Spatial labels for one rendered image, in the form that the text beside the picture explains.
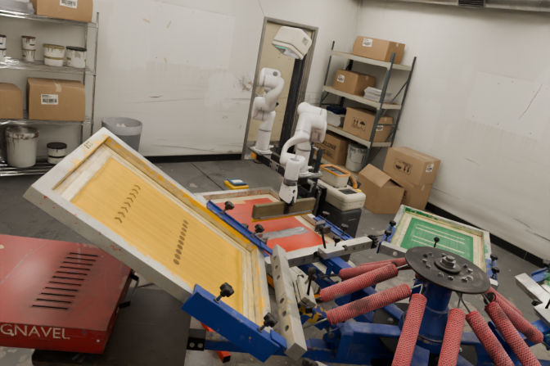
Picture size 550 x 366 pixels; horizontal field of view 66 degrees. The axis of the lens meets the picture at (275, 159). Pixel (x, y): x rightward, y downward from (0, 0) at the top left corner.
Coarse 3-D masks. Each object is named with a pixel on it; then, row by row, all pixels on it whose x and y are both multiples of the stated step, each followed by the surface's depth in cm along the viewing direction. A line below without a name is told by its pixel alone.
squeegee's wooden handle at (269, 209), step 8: (296, 200) 233; (304, 200) 235; (312, 200) 238; (256, 208) 216; (264, 208) 219; (272, 208) 222; (280, 208) 226; (296, 208) 233; (304, 208) 237; (312, 208) 240; (256, 216) 218
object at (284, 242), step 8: (224, 208) 250; (240, 208) 254; (248, 208) 256; (232, 216) 241; (264, 232) 230; (272, 240) 223; (280, 240) 224; (288, 240) 226; (272, 248) 215; (288, 248) 218; (296, 248) 219
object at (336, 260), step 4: (336, 256) 201; (320, 260) 203; (324, 260) 201; (328, 260) 198; (332, 260) 197; (336, 260) 197; (340, 260) 198; (324, 264) 201; (336, 264) 194; (340, 264) 194; (344, 264) 195; (348, 264) 195; (332, 268) 196; (336, 268) 194; (340, 268) 192; (344, 268) 192; (336, 272) 194
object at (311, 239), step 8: (248, 200) 268; (256, 200) 270; (264, 200) 272; (288, 224) 244; (296, 224) 246; (312, 232) 241; (296, 240) 228; (304, 240) 230; (312, 240) 231; (320, 240) 233
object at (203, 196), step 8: (208, 192) 258; (216, 192) 261; (224, 192) 263; (232, 192) 266; (240, 192) 269; (248, 192) 273; (256, 192) 277; (264, 192) 281; (272, 192) 282; (304, 216) 255; (312, 216) 253
